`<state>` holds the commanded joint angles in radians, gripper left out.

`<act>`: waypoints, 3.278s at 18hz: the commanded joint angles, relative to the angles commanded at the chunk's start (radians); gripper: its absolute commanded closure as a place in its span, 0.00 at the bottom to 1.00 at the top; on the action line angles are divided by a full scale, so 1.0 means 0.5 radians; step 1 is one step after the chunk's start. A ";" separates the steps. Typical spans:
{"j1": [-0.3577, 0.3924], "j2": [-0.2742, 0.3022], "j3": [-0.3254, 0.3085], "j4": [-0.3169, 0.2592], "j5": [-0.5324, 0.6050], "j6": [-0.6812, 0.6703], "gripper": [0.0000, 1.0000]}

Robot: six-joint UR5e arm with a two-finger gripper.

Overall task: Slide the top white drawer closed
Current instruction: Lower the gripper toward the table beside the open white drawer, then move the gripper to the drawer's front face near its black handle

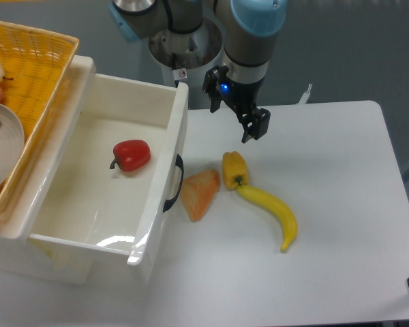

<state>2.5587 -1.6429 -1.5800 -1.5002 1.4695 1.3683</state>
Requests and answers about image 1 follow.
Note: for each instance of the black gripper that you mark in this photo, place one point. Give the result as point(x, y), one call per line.
point(240, 98)

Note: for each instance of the white top drawer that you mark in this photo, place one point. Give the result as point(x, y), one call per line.
point(107, 215)

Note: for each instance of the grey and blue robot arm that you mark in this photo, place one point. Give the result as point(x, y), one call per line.
point(227, 45)

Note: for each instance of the white drawer cabinet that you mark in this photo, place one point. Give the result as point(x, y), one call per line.
point(19, 251)

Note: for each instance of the yellow bell pepper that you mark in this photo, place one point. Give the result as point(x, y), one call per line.
point(234, 170)

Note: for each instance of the yellow banana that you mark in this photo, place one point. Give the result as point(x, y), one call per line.
point(276, 207)

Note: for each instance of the orange bread slice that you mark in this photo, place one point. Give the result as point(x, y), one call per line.
point(198, 192)

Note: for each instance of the red bell pepper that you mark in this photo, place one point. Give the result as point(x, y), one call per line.
point(130, 155)

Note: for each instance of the yellow woven basket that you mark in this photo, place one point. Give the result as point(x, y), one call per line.
point(36, 60)

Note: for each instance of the white plate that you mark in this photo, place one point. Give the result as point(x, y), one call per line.
point(12, 142)

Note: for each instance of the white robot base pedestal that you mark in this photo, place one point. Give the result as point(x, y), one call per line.
point(187, 57)

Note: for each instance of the white cable connector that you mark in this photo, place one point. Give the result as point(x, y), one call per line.
point(306, 95)

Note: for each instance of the black drawer handle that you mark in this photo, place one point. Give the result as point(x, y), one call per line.
point(176, 184)

